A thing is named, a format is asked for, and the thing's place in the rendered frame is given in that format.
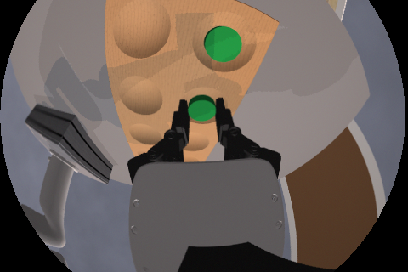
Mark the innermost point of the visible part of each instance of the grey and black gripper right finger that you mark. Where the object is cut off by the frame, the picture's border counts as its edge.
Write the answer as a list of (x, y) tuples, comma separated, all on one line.
[(238, 146)]

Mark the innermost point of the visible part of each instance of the tan tray with round pockets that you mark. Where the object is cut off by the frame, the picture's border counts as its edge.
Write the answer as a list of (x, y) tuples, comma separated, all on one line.
[(155, 57)]

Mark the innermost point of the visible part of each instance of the green disc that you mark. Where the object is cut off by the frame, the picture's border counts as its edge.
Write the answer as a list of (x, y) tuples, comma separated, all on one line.
[(222, 43), (202, 108)]

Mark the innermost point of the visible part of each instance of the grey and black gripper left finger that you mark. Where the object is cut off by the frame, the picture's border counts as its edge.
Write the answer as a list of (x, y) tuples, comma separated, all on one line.
[(169, 149)]

